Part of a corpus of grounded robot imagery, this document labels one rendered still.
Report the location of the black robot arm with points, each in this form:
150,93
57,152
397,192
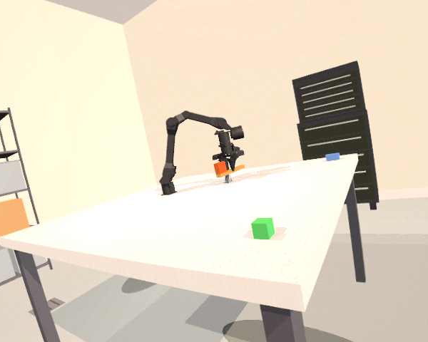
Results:
171,123

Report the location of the orange rectangular bar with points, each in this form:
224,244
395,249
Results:
220,169

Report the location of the green cube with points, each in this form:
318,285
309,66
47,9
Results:
263,228

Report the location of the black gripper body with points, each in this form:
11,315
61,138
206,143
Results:
226,151

